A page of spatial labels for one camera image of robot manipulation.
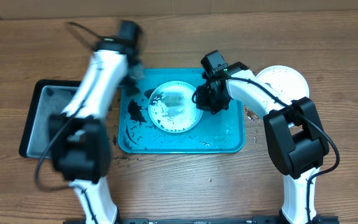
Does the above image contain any light blue speckled plate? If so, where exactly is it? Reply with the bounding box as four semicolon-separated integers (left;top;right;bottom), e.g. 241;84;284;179
147;81;203;133

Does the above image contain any white speckled plate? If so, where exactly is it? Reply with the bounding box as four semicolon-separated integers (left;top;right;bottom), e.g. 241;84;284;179
256;65;310;105

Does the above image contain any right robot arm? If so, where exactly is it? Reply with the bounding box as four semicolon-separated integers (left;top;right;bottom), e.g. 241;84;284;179
192;59;330;223

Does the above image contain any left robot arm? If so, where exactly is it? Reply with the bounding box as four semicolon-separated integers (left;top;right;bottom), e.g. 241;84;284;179
47;37;142;223

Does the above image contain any teal serving tray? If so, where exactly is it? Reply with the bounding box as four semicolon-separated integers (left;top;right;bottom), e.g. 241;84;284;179
113;68;246;154

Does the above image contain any black water tray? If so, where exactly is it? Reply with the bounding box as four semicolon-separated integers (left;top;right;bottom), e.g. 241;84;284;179
19;80;80;158

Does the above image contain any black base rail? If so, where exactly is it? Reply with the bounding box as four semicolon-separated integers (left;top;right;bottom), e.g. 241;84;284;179
63;215;340;224

